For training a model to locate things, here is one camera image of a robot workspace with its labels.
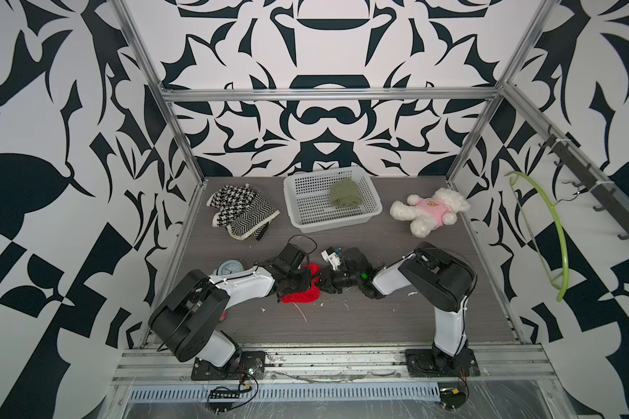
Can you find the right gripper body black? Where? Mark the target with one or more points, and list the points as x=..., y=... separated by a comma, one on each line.
x=338, y=279

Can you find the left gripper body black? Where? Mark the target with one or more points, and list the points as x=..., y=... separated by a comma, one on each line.
x=299, y=282

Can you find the black connector hub right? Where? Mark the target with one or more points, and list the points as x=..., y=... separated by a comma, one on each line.
x=452, y=399

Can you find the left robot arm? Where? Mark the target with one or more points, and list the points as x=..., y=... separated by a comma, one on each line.
x=187, y=320

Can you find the black white houndstooth scarf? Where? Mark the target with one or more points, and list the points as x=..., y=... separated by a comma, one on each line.
x=243, y=211

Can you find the white teddy bear pink shirt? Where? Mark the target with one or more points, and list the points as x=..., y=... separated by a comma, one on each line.
x=426, y=214

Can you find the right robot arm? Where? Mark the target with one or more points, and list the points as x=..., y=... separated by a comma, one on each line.
x=445, y=280

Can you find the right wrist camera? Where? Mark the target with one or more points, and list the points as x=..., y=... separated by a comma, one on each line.
x=332, y=257

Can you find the black connector hub left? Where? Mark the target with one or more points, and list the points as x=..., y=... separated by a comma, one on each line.
x=223, y=395

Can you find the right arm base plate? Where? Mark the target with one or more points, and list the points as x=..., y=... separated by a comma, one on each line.
x=436, y=363

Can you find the light blue alarm clock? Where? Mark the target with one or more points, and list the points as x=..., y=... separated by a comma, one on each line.
x=230, y=267

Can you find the white slotted cable duct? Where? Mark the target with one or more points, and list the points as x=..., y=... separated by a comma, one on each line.
x=296, y=392

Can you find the red knitted scarf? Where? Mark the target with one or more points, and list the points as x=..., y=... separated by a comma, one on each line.
x=312, y=294

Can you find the green clothes hanger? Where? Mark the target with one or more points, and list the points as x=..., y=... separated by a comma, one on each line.
x=543, y=224

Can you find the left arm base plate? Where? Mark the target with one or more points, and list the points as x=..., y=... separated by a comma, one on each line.
x=241, y=363

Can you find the green knitted scarf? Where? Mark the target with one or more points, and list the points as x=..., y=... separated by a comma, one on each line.
x=345, y=194

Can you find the black connector hub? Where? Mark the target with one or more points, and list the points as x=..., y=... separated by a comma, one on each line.
x=223, y=395
x=452, y=399

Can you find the grey wall hook rail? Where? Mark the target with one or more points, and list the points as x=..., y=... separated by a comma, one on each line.
x=591, y=179

